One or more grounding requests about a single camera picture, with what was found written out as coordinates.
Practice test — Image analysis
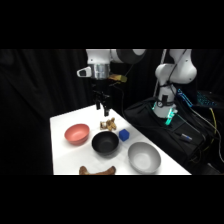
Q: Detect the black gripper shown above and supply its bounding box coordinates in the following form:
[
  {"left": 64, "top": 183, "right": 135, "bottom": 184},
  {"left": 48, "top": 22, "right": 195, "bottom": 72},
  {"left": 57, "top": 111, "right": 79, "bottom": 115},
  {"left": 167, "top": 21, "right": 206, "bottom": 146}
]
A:
[{"left": 91, "top": 78, "right": 112, "bottom": 118}]

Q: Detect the blue cube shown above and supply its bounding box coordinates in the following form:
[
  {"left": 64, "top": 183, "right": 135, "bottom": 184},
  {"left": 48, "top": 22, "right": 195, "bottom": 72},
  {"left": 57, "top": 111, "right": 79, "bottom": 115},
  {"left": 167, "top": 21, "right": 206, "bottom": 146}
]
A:
[{"left": 118, "top": 128, "right": 131, "bottom": 143}]

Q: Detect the black bowl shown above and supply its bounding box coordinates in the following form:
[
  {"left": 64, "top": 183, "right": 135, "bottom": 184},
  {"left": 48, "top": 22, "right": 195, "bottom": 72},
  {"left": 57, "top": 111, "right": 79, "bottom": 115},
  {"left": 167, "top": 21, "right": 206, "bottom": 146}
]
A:
[{"left": 91, "top": 130, "right": 120, "bottom": 157}]

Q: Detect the pink bowl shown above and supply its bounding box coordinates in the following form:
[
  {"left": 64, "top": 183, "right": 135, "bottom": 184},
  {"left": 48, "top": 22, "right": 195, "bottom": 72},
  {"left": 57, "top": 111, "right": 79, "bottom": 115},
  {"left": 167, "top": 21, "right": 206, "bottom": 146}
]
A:
[{"left": 64, "top": 123, "right": 91, "bottom": 146}]

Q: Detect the grey bowl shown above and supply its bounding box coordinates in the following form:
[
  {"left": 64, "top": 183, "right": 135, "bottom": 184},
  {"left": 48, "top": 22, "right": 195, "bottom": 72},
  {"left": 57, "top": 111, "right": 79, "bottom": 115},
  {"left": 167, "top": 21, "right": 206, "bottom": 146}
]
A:
[{"left": 127, "top": 141, "right": 163, "bottom": 175}]

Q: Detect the striped tiger plush toy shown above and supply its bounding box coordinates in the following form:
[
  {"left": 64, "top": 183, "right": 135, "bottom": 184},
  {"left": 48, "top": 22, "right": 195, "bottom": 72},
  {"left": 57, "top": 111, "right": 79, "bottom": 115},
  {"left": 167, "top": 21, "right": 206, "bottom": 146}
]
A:
[{"left": 99, "top": 117, "right": 118, "bottom": 132}]

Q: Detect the black robot stand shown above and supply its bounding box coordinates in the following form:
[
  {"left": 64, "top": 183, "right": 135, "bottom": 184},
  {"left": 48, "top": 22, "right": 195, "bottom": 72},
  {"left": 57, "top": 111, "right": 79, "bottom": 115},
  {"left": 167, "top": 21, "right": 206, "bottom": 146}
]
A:
[{"left": 123, "top": 96, "right": 208, "bottom": 166}]

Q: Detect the brown wooden piece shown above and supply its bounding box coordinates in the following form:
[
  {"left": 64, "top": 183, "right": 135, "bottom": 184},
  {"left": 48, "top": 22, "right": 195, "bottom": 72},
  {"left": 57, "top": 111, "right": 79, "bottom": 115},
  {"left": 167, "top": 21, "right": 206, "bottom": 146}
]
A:
[{"left": 78, "top": 165, "right": 117, "bottom": 176}]

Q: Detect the black curtain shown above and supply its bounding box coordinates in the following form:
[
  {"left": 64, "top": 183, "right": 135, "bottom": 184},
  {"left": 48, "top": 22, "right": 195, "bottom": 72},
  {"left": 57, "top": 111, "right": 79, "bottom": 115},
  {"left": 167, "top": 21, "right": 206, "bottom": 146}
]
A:
[{"left": 0, "top": 49, "right": 224, "bottom": 176}]

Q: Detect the blue-tipped marker pen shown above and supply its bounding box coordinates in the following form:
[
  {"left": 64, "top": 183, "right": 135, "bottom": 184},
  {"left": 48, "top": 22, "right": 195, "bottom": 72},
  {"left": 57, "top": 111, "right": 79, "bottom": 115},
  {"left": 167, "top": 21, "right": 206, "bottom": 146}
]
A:
[{"left": 175, "top": 132, "right": 193, "bottom": 142}]

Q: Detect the laptop with lit keyboard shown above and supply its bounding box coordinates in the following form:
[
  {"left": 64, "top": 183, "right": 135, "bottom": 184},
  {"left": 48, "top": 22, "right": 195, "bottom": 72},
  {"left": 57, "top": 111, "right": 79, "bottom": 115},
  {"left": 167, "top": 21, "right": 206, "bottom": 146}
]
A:
[{"left": 195, "top": 89, "right": 224, "bottom": 109}]

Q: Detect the black camera cable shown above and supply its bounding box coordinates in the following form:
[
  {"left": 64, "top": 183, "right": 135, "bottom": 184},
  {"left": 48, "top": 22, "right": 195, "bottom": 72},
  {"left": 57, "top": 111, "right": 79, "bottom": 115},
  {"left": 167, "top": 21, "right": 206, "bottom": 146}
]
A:
[{"left": 112, "top": 81, "right": 128, "bottom": 116}]

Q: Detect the yellowish wrist camera box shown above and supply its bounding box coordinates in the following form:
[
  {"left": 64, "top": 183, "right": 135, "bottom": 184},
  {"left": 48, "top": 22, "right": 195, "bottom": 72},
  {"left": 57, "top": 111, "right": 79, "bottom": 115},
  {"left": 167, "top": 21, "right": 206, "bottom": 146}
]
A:
[{"left": 110, "top": 74, "right": 129, "bottom": 84}]

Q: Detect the yellow cable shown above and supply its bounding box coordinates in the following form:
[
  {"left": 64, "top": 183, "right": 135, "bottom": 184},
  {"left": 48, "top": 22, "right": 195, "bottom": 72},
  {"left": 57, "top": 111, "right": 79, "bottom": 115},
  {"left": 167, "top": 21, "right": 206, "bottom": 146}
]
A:
[{"left": 205, "top": 106, "right": 218, "bottom": 153}]

